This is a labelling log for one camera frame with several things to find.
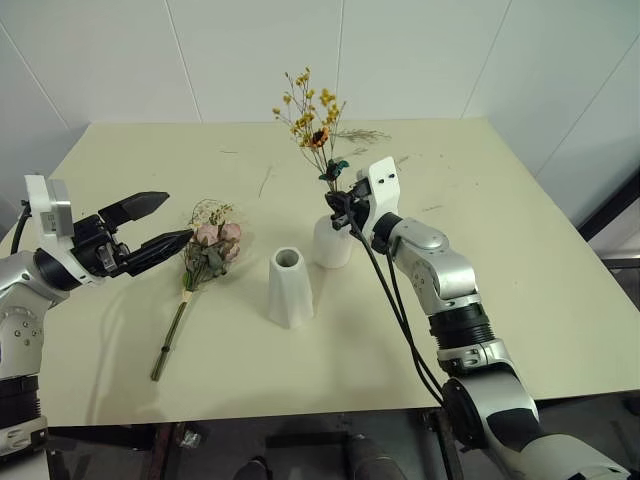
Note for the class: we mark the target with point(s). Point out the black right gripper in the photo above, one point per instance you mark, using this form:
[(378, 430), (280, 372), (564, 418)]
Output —
[(361, 200)]

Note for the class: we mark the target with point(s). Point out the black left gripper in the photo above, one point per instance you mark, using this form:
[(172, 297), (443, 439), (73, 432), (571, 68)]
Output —
[(97, 247)]

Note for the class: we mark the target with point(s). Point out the yellow dried flower bouquet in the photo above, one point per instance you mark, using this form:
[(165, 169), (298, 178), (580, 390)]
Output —
[(312, 135)]

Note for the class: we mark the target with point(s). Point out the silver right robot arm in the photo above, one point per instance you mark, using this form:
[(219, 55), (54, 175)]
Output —
[(450, 270)]

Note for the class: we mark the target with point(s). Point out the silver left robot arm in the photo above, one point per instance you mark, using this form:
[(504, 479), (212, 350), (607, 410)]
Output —
[(20, 300)]

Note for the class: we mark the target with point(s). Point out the pink rose flower bouquet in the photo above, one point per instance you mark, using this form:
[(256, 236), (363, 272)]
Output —
[(215, 245)]

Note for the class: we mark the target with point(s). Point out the round white vase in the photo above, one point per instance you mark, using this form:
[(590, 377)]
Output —
[(330, 247)]

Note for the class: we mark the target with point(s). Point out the dried grass sprig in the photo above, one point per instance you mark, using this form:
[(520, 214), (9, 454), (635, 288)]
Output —
[(365, 134)]

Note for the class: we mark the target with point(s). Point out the thin dried twig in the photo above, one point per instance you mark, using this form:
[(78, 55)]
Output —
[(265, 182)]

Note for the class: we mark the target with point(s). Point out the tall faceted white vase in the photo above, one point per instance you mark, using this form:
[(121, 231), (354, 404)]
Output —
[(290, 295)]

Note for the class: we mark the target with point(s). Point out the small crumpled shiny scrap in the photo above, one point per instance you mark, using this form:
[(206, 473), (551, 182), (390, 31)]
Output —
[(190, 438)]

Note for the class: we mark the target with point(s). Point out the dark rounded shape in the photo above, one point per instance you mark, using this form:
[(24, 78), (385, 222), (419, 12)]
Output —
[(372, 457), (252, 470)]

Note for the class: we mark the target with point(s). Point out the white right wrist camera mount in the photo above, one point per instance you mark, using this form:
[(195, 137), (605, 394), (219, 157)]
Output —
[(384, 192)]

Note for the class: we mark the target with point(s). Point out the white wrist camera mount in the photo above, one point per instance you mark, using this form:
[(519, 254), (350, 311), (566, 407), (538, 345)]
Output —
[(46, 220), (384, 192)]

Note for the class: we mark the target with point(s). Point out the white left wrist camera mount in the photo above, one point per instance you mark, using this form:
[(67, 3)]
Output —
[(46, 220)]

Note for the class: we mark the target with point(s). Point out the dark metal table frame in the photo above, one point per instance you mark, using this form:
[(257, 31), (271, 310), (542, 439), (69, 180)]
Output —
[(305, 440)]

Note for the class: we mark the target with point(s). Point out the black metal frame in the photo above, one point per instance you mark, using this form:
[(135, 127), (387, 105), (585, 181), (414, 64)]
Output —
[(612, 215)]

